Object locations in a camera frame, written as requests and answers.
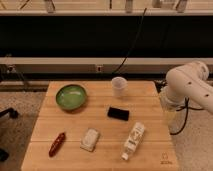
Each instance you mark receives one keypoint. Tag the clear plastic bottle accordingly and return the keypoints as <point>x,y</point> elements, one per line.
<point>133,140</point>

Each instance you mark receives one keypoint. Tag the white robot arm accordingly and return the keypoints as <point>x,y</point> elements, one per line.
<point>186,81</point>

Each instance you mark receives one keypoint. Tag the green ceramic bowl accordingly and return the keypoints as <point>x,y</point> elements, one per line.
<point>71,97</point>

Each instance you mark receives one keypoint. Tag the clear plastic cup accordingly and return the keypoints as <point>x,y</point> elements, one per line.
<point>118,85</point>

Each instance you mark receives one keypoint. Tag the black rectangular block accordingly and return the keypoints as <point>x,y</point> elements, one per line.
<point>118,113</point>

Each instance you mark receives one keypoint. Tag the red brown chili toy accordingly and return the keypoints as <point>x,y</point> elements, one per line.
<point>57,144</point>

